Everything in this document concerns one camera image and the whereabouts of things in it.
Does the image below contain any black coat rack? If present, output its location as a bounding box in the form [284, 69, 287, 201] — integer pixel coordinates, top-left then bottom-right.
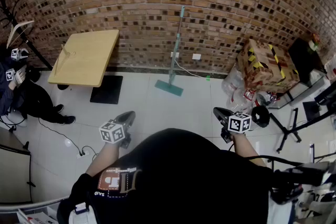
[0, 0, 53, 71]

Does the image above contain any clear bag of plastic bottles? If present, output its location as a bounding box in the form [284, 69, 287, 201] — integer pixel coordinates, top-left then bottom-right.
[221, 65, 278, 113]

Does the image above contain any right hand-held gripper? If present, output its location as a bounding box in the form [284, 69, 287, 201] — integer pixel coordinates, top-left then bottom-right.
[213, 106, 252, 144]

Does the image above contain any light wooden table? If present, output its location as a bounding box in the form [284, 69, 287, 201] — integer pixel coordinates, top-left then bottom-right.
[48, 29, 120, 88]

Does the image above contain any black floor cable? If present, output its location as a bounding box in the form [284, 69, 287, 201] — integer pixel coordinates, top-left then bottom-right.
[38, 117, 85, 157]

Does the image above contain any wooden clothes hanger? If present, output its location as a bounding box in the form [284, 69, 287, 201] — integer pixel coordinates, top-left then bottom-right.
[6, 20, 35, 48]
[54, 44, 77, 77]

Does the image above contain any cardboard box striped tape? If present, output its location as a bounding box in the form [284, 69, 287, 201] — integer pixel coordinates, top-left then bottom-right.
[236, 38, 300, 94]

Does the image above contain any teal mop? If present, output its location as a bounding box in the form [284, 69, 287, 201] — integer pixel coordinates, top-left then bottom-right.
[154, 6, 186, 97]

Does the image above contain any person's left forearm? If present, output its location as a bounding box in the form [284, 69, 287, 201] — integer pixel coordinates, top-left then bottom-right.
[85, 140, 124, 179]

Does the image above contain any black square table base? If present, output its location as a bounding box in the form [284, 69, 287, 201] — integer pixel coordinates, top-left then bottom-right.
[90, 75, 123, 105]

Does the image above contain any white power strip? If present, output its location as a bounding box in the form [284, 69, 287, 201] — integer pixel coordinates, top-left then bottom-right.
[76, 146, 98, 159]

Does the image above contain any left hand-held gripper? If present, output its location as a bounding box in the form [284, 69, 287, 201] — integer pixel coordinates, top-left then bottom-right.
[99, 111, 136, 150]

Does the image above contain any person's right forearm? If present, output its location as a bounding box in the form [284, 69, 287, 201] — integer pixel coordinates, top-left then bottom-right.
[230, 133, 267, 167]

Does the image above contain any potted flower plant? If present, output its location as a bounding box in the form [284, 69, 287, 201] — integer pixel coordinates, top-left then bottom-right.
[308, 33, 321, 54]

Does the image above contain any black tripod stand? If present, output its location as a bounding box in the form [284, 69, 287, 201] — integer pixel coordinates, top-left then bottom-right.
[269, 107, 302, 154]

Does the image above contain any black cabinet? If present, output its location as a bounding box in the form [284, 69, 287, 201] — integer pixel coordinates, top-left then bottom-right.
[288, 37, 324, 85]

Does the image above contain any person's torso black shirt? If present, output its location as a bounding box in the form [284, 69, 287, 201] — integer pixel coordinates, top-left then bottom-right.
[56, 127, 274, 224]

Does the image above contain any black tape roll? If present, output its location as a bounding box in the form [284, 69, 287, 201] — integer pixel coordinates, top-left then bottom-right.
[251, 105, 271, 128]

